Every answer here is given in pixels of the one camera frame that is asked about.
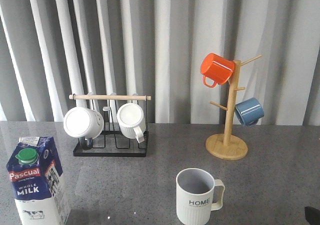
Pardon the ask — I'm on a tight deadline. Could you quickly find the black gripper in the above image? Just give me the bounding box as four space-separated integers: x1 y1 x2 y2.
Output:
304 206 320 225

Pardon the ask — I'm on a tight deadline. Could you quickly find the white HOME mug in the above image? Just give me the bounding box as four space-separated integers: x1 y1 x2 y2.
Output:
175 168 225 225

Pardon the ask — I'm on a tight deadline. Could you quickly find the blue white milk carton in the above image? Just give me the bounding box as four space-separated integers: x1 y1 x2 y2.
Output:
6 136 71 225

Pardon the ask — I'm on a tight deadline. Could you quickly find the wooden mug tree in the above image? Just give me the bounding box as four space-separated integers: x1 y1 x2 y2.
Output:
205 54 262 160

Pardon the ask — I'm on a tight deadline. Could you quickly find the blue mug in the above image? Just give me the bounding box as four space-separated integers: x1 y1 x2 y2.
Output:
234 97 265 127

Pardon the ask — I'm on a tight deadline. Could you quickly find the orange mug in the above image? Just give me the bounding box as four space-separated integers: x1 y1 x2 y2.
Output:
200 53 236 88

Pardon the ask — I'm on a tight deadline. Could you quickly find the black metal mug rack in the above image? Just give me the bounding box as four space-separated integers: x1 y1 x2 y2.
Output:
69 94 152 157

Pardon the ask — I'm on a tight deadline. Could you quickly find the white ribbed mug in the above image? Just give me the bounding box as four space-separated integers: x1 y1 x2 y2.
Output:
117 103 146 144

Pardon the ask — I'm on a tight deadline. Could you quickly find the white smiley face mug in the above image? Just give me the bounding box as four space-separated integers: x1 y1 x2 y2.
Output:
63 107 104 150

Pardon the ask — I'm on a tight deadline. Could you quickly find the grey white curtain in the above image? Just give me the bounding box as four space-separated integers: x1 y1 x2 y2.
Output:
0 0 320 126

